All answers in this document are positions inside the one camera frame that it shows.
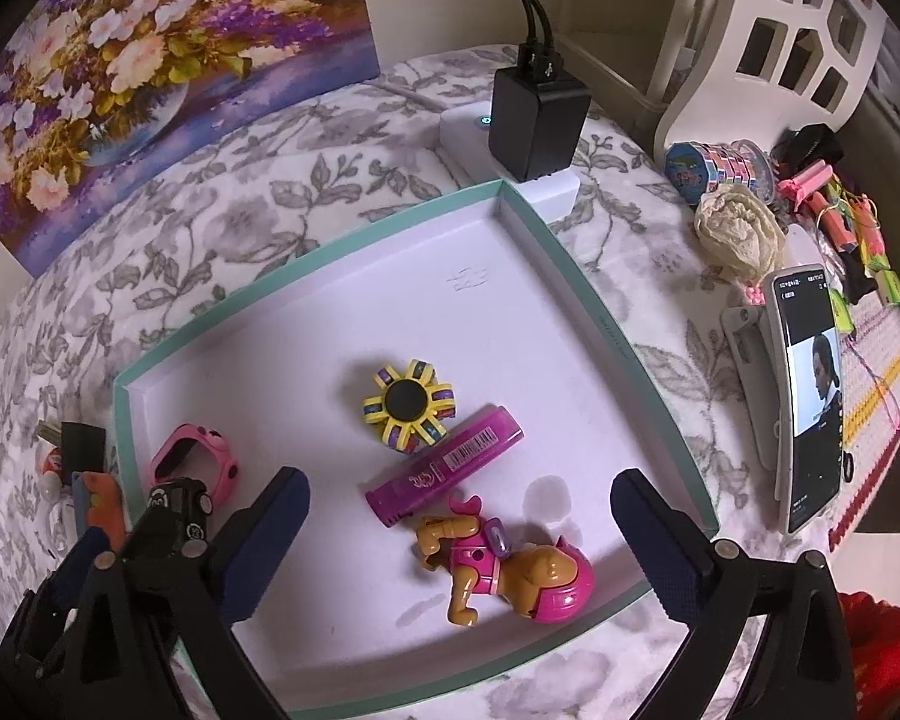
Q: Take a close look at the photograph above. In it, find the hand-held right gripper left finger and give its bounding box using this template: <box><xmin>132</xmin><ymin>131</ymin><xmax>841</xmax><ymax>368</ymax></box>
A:
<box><xmin>71</xmin><ymin>467</ymin><xmax>312</xmax><ymax>720</ymax></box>

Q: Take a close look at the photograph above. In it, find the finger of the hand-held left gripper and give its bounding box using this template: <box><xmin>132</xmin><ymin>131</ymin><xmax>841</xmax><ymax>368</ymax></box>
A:
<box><xmin>124</xmin><ymin>514</ymin><xmax>196</xmax><ymax>560</ymax></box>
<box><xmin>51</xmin><ymin>529</ymin><xmax>125</xmax><ymax>595</ymax></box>

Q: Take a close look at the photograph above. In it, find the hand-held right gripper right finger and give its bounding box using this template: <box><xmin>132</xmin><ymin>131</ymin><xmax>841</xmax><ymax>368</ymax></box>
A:
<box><xmin>611</xmin><ymin>469</ymin><xmax>867</xmax><ymax>720</ymax></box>

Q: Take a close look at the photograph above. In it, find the black toy car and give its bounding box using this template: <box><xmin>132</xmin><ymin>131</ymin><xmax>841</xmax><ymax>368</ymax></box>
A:
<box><xmin>127</xmin><ymin>476</ymin><xmax>215</xmax><ymax>552</ymax></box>

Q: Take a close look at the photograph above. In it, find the carrot-shaped toy knife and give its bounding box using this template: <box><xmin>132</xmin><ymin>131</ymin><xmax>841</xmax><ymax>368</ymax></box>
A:
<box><xmin>70</xmin><ymin>471</ymin><xmax>127</xmax><ymax>548</ymax></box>

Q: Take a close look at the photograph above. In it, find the pink smart watch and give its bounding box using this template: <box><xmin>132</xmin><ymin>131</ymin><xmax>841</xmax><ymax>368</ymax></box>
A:
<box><xmin>148</xmin><ymin>424</ymin><xmax>241</xmax><ymax>500</ymax></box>

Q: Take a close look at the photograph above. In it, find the pink dog toy figure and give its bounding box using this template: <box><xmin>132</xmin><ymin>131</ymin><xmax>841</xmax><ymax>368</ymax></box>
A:
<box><xmin>412</xmin><ymin>493</ymin><xmax>595</xmax><ymax>627</ymax></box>

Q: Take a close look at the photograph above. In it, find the yellow fidget spinner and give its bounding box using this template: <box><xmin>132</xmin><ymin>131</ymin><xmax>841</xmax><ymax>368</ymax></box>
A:
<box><xmin>361</xmin><ymin>360</ymin><xmax>458</xmax><ymax>455</ymax></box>

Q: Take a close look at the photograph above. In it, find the purple lighter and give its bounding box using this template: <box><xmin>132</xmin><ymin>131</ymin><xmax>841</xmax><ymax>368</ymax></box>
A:
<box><xmin>365</xmin><ymin>405</ymin><xmax>526</xmax><ymax>530</ymax></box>

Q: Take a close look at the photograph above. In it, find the teal box lid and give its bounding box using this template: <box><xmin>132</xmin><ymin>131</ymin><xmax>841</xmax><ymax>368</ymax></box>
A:
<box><xmin>111</xmin><ymin>178</ymin><xmax>721</xmax><ymax>717</ymax></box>

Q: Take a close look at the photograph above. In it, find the smartphone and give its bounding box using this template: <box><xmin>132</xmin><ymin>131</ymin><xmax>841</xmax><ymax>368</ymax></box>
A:
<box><xmin>771</xmin><ymin>264</ymin><xmax>848</xmax><ymax>535</ymax></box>

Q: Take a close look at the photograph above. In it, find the red cloth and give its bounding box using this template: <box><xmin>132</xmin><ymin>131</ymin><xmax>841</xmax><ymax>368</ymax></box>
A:
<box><xmin>836</xmin><ymin>591</ymin><xmax>900</xmax><ymax>720</ymax></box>

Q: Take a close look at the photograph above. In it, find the crochet mat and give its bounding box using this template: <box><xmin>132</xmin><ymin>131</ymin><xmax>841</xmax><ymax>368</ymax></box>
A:
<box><xmin>825</xmin><ymin>300</ymin><xmax>900</xmax><ymax>541</ymax></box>

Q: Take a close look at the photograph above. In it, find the beige fabric scrunchie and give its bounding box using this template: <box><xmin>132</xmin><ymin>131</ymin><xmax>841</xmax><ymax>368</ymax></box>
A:
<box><xmin>694</xmin><ymin>184</ymin><xmax>785</xmax><ymax>278</ymax></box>

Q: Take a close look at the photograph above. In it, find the pile of colorful hair clips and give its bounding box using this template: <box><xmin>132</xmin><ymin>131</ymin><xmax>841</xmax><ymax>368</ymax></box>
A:
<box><xmin>776</xmin><ymin>161</ymin><xmax>900</xmax><ymax>308</ymax></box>

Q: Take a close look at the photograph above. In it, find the colorful cylinder puzzle toy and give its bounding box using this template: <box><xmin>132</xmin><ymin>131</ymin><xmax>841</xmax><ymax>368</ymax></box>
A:
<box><xmin>664</xmin><ymin>139</ymin><xmax>777</xmax><ymax>207</ymax></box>

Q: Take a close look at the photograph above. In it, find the black hair clip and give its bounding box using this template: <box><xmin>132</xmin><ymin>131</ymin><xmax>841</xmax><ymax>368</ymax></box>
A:
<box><xmin>776</xmin><ymin>124</ymin><xmax>845</xmax><ymax>166</ymax></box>

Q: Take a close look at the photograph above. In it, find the black plugged power adapter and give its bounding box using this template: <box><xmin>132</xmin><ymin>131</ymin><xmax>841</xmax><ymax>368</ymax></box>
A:
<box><xmin>490</xmin><ymin>41</ymin><xmax>593</xmax><ymax>182</ymax></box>

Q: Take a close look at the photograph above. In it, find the white power strip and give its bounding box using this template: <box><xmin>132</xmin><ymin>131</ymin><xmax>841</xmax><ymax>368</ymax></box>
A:
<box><xmin>439</xmin><ymin>106</ymin><xmax>582</xmax><ymax>222</ymax></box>

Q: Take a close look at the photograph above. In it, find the flower painting canvas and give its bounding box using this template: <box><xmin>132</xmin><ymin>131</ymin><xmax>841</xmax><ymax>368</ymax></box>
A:
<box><xmin>0</xmin><ymin>0</ymin><xmax>380</xmax><ymax>278</ymax></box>

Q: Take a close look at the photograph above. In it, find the white lattice chair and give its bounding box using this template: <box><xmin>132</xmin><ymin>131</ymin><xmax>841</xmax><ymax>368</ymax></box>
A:
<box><xmin>649</xmin><ymin>0</ymin><xmax>890</xmax><ymax>158</ymax></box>

